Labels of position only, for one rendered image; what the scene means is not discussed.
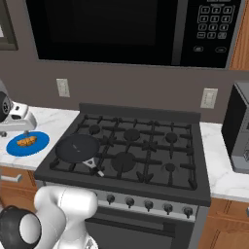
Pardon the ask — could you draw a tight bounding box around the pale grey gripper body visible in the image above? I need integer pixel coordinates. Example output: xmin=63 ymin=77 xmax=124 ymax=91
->
xmin=0 ymin=111 xmax=38 ymax=133

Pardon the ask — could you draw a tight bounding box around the brown croissant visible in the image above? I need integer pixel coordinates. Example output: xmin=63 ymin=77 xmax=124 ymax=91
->
xmin=17 ymin=135 xmax=38 ymax=148

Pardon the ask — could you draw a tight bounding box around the black frying pan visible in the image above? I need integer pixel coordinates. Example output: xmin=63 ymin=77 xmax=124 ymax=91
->
xmin=54 ymin=133 xmax=106 ymax=178

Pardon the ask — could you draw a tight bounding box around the black gas stove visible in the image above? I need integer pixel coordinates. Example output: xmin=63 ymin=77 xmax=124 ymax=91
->
xmin=33 ymin=102 xmax=212 ymax=249

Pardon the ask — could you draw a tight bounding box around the round blue plate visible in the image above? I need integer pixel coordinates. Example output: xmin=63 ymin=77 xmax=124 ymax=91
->
xmin=6 ymin=130 xmax=51 ymax=158

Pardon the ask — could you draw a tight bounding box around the wooden drawer front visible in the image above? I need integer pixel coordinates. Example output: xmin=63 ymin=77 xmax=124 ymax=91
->
xmin=0 ymin=165 xmax=39 ymax=213

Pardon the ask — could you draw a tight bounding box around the black microwave oven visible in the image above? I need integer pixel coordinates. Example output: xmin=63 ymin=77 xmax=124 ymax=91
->
xmin=25 ymin=0 xmax=248 ymax=70

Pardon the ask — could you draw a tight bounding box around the black oven door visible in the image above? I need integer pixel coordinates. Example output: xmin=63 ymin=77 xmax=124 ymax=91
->
xmin=85 ymin=207 xmax=196 ymax=249

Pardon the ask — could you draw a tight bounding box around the black and grey toaster oven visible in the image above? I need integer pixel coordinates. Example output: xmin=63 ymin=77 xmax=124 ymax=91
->
xmin=221 ymin=81 xmax=249 ymax=175

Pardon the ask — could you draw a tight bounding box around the wooden base cupboard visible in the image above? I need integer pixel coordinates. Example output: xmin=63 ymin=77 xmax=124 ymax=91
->
xmin=197 ymin=196 xmax=249 ymax=249

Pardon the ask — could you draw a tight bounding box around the grey drawer handle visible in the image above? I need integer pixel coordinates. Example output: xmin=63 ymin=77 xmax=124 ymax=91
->
xmin=0 ymin=173 xmax=23 ymax=184

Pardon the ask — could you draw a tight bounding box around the grey wall outlet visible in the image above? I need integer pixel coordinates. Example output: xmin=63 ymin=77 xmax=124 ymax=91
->
xmin=199 ymin=87 xmax=219 ymax=110
xmin=55 ymin=78 xmax=71 ymax=98

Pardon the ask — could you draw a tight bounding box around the dark window frame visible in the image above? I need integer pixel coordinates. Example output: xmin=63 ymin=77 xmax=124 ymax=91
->
xmin=0 ymin=0 xmax=19 ymax=52

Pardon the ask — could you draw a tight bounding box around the dark oven door handle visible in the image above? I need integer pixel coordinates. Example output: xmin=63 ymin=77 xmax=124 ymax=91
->
xmin=85 ymin=216 xmax=177 ymax=235

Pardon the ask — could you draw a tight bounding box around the grey microwave door handle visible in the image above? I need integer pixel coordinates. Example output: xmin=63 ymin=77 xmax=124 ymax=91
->
xmin=171 ymin=0 xmax=190 ymax=66

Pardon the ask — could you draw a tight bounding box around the wooden wall cupboard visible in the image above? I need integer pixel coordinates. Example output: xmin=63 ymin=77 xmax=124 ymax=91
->
xmin=229 ymin=9 xmax=249 ymax=71

